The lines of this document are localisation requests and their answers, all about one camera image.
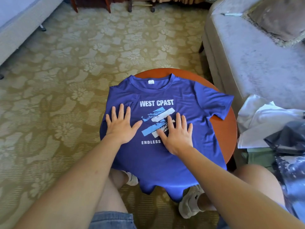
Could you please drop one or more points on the person's left hand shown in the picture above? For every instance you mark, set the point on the person's left hand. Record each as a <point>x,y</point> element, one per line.
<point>120,128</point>

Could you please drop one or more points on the person's right hand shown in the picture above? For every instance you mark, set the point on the person's right hand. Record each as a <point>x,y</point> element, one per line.
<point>177,138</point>

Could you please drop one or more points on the blue printed T-shirt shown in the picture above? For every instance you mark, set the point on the blue printed T-shirt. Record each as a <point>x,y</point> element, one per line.
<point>143,164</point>

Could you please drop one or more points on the pile of clothes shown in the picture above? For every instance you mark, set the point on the pile of clothes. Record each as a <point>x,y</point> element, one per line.
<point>262,121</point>

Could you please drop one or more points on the grey splatter print T-shirt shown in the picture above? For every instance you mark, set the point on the grey splatter print T-shirt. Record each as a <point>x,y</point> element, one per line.
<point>295,183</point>

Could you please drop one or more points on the person's right forearm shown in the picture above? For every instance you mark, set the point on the person's right forearm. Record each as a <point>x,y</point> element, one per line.
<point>228,193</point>

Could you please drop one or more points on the person's left forearm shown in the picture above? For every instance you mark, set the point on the person's left forearm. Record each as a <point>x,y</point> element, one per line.
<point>76,188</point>

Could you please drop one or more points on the person's right leg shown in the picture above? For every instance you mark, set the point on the person's right leg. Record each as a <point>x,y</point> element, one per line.
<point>257,181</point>

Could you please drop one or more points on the round wooden table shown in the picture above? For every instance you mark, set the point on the round wooden table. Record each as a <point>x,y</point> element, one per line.
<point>224,136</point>

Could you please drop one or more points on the white sneaker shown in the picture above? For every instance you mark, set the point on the white sneaker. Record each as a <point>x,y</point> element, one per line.
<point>190,202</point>
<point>132,178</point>

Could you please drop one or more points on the blue denim shorts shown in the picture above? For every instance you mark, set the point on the blue denim shorts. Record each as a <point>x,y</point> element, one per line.
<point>112,220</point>

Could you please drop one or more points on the grey velvet chaise sofa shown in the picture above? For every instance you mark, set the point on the grey velvet chaise sofa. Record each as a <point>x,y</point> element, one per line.
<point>248,59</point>

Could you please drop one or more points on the black valet stand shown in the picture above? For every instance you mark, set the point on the black valet stand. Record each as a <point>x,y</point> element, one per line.
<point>140,3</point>

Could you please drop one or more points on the dark wooden nightstand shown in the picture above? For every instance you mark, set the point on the dark wooden nightstand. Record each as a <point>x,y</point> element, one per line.
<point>90,1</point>

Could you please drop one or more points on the small white flat object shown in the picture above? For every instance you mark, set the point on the small white flat object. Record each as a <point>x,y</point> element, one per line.
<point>231,14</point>

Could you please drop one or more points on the beige curtain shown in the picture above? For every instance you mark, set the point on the beige curtain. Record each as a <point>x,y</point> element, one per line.
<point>176,0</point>

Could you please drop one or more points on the white bed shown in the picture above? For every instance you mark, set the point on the white bed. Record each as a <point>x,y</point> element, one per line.
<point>24,21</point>

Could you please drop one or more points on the brown fringed cushion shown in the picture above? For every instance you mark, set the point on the brown fringed cushion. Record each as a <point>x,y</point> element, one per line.
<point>281,16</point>

